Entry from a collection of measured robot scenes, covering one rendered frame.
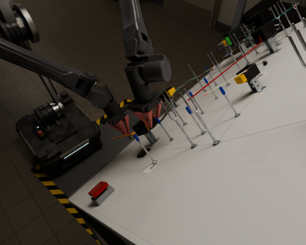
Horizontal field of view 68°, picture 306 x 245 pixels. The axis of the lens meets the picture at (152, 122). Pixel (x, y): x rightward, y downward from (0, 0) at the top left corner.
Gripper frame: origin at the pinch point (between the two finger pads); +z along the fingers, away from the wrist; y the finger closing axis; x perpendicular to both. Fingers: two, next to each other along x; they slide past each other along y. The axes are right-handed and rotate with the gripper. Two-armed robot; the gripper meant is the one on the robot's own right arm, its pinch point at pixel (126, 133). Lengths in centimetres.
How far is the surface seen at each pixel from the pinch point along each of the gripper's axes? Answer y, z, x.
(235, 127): -2.4, -0.3, -46.0
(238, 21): 92, -12, -14
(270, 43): 48, -4, -41
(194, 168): -15.7, 0.4, -42.2
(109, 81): 111, -7, 157
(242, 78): 12.1, -6.1, -44.1
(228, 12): 299, -7, 84
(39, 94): 48, -33, 198
